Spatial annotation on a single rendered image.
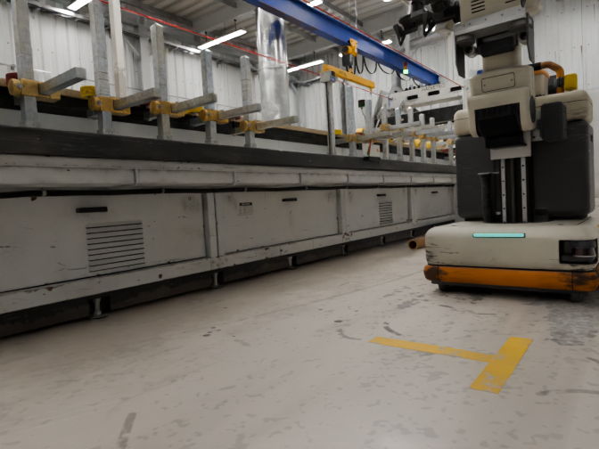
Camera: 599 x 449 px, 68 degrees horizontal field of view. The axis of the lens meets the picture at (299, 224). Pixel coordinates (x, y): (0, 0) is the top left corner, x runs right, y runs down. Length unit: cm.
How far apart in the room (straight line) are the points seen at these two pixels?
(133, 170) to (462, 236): 132
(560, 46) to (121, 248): 1124
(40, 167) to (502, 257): 167
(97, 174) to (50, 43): 841
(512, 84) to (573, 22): 1040
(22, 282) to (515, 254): 181
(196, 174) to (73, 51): 835
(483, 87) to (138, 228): 156
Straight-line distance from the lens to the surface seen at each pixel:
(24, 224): 187
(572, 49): 1218
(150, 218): 210
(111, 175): 176
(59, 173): 168
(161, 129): 189
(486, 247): 188
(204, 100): 176
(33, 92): 166
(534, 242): 184
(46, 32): 1009
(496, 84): 197
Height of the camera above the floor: 42
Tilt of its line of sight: 3 degrees down
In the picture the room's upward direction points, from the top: 3 degrees counter-clockwise
